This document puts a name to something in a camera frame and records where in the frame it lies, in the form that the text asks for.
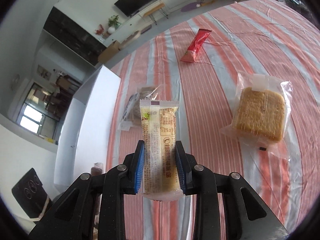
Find beige long cake packet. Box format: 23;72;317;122
139;100;183;201

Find white foam box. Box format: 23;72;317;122
54;66;121;192

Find clear bag yellow cake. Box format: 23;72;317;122
220;72;293;160

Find clear bag brown biscuits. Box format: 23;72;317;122
118;84;164;131

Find striped orange grey tablecloth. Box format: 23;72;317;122
106;0;319;231

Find red snack packet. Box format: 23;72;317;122
180;29;212;63

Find red flowers in vase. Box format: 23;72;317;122
95;24;105;36

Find plant in white vase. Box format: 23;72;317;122
107;15;121;34

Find white tv cabinet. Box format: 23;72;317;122
103;0;196;47

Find small wooden bench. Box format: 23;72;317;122
142;2;169;25

